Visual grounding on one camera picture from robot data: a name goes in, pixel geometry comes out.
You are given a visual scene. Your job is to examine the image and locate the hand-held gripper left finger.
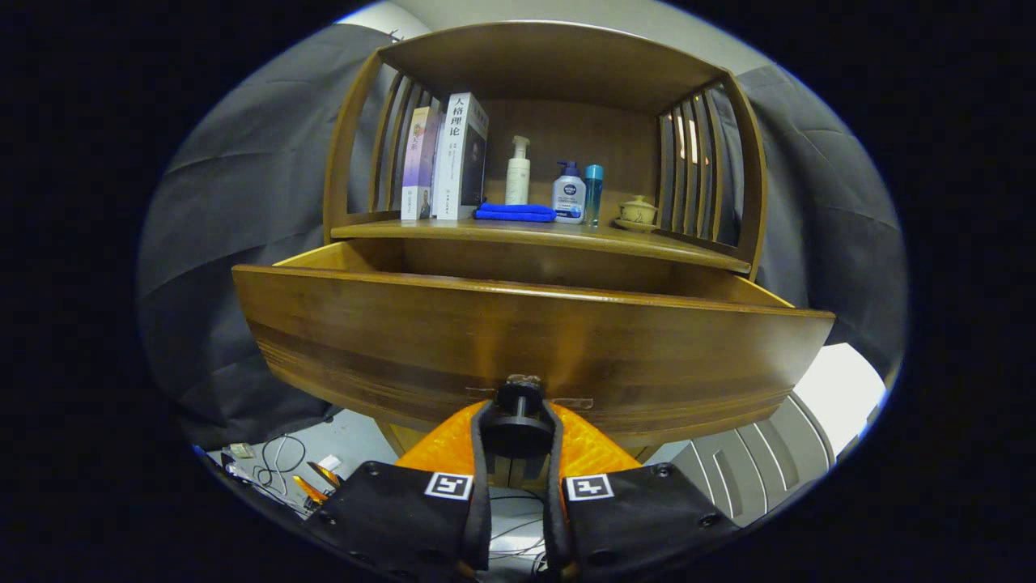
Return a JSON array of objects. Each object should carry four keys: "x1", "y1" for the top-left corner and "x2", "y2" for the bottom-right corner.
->
[{"x1": 304, "y1": 399, "x2": 495, "y2": 583}]

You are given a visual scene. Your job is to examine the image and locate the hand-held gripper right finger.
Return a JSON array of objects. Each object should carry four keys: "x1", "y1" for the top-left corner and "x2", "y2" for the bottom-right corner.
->
[{"x1": 541, "y1": 399, "x2": 741, "y2": 583}]

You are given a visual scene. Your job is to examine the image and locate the brown wooden drawer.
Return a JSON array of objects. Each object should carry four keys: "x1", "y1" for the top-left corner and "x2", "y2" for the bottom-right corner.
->
[{"x1": 232, "y1": 240, "x2": 836, "y2": 462}]

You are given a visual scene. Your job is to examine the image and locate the wooden countertop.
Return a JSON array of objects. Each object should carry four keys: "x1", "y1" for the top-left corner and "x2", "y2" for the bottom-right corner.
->
[{"x1": 330, "y1": 190, "x2": 752, "y2": 274}]

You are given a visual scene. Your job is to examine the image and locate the brown wooden cabinet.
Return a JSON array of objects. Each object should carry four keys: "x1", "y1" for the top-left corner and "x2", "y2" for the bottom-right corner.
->
[{"x1": 322, "y1": 20, "x2": 768, "y2": 487}]

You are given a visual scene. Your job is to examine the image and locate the orange black tool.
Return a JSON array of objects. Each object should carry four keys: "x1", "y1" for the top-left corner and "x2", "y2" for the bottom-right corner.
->
[{"x1": 291, "y1": 460, "x2": 345, "y2": 504}]

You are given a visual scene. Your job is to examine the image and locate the grey ribbed panel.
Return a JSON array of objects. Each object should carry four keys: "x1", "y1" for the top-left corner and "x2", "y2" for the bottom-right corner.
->
[{"x1": 670, "y1": 393, "x2": 836, "y2": 527}]

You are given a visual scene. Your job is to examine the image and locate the blue folded cloth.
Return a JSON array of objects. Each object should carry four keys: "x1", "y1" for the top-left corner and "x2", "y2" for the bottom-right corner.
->
[{"x1": 473, "y1": 201, "x2": 558, "y2": 223}]

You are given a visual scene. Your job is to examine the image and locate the yellow lidded teacup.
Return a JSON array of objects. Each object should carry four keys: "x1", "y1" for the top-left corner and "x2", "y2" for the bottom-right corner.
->
[{"x1": 614, "y1": 194, "x2": 659, "y2": 233}]

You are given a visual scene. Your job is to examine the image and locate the white bottle with blue cap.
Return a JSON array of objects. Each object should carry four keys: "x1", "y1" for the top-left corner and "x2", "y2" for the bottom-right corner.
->
[{"x1": 552, "y1": 160, "x2": 587, "y2": 224}]

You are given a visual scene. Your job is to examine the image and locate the slim teal bottle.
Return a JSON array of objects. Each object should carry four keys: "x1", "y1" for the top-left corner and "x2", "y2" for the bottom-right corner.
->
[{"x1": 584, "y1": 164, "x2": 605, "y2": 228}]

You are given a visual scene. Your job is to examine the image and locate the white pump bottle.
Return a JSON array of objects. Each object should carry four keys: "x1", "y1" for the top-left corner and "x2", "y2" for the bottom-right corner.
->
[{"x1": 505, "y1": 135, "x2": 532, "y2": 206}]

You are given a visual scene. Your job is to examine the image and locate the purple book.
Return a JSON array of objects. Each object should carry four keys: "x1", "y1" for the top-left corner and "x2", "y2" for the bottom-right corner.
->
[{"x1": 401, "y1": 105, "x2": 442, "y2": 221}]

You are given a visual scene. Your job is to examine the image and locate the thick white book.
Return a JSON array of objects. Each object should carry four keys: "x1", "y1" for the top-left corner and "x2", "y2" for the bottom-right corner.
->
[{"x1": 433, "y1": 91, "x2": 490, "y2": 221}]

